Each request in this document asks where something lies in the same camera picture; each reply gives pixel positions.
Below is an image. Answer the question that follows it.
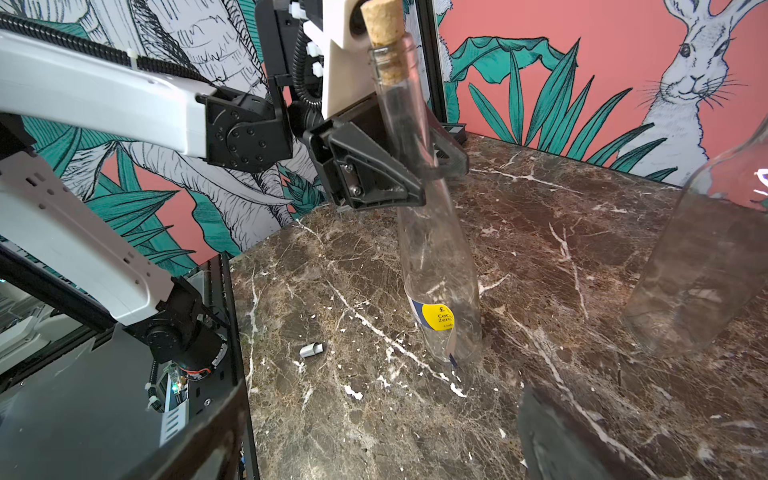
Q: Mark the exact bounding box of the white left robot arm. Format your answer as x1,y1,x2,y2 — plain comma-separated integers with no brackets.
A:
1,1,468,381

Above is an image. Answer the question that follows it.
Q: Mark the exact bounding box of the glass bottle yellow price label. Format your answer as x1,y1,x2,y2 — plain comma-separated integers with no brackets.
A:
370,30,482,368

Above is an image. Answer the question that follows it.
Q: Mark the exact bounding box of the black left frame post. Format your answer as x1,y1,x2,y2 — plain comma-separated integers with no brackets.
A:
415,0,448,123

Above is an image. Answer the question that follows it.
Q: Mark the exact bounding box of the yellow blue price label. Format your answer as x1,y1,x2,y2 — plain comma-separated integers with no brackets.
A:
409,298,455,332

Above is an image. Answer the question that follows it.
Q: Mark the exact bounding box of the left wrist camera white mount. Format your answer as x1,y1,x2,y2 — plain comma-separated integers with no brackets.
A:
288,1,405,118

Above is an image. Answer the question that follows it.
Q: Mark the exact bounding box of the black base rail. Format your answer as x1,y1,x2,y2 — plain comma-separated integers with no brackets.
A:
206,252,260,479

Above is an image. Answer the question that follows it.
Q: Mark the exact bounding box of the black corrugated left cable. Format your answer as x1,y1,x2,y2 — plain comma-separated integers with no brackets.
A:
0,10,325,112

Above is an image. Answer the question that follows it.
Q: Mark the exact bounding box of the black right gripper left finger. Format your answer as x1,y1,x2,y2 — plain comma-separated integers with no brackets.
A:
122,380,249,479

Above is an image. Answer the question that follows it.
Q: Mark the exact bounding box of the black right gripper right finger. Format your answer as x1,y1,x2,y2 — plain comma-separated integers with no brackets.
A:
516,386,654,479

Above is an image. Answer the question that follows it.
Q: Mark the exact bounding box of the white perforated cable tray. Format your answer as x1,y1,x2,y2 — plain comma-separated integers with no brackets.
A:
160,370,189,446

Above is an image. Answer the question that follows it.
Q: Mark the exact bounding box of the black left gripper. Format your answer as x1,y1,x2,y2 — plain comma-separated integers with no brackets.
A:
254,1,469,210

